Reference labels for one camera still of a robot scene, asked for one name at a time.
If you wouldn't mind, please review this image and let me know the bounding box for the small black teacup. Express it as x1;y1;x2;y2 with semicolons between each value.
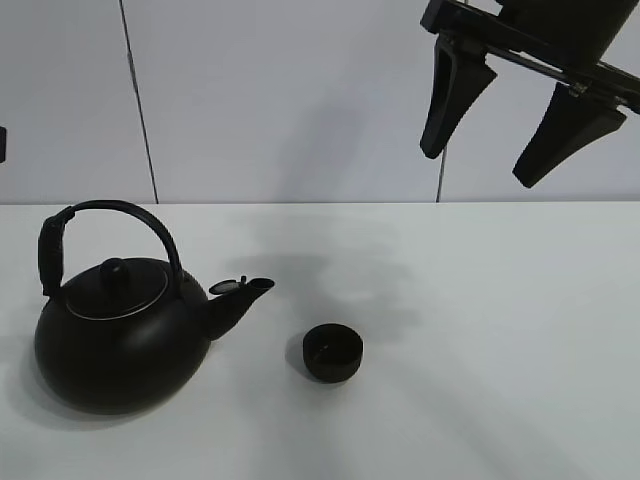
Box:
302;323;364;384

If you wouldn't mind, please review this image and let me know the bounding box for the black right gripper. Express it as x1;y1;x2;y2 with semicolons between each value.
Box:
420;1;639;188

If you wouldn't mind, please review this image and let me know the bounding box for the black cast iron teapot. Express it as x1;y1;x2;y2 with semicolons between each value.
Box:
34;200;275;414

